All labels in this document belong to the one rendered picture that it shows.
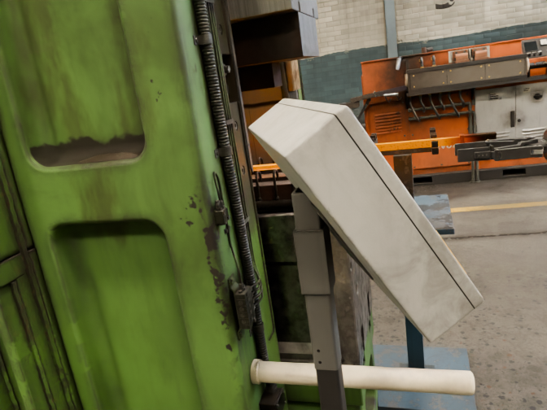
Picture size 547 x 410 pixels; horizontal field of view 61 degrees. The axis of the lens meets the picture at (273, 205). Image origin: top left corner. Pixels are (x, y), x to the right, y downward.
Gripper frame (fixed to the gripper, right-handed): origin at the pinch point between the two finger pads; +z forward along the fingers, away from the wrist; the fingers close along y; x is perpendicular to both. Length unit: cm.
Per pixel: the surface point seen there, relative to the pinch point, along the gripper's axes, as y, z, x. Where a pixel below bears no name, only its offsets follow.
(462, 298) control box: -69, 8, -3
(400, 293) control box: -72, 14, -1
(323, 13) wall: 746, 154, 117
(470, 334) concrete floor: 80, -6, -100
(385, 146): 33.1, 21.5, -2.7
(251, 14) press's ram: -18, 44, 37
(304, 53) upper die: -11.6, 34.9, 27.9
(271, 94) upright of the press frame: 23, 54, 19
